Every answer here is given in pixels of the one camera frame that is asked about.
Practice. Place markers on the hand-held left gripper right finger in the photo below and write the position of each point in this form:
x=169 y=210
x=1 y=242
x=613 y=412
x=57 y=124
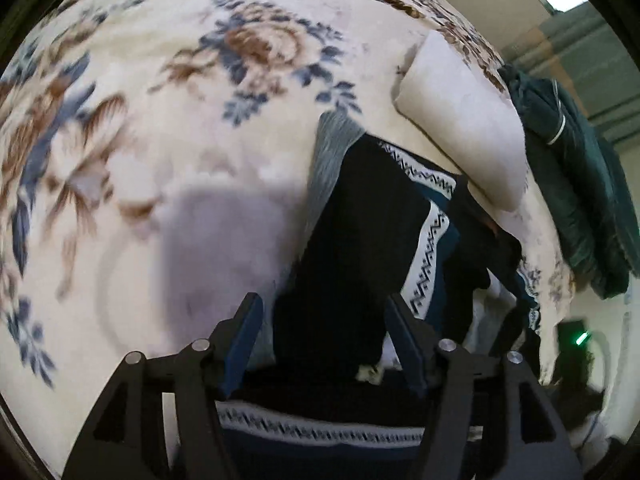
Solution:
x=407 y=345

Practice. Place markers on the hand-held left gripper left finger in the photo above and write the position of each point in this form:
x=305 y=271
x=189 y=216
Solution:
x=239 y=345

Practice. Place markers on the black sweater with zigzag band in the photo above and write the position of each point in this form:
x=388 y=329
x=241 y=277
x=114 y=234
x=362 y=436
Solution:
x=360 y=240

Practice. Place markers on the black device with green light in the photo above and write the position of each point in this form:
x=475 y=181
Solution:
x=575 y=335

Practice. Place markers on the grey cloth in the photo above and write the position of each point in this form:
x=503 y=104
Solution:
x=327 y=160

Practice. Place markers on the floral cream blanket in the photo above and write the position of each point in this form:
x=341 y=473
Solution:
x=150 y=160

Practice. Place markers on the dark green jacket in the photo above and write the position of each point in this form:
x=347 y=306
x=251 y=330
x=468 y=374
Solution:
x=575 y=185

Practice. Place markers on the white folded cloth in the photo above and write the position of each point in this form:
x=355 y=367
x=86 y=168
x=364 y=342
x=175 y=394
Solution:
x=465 y=120

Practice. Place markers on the green curtain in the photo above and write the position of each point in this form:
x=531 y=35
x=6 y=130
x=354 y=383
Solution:
x=585 y=45

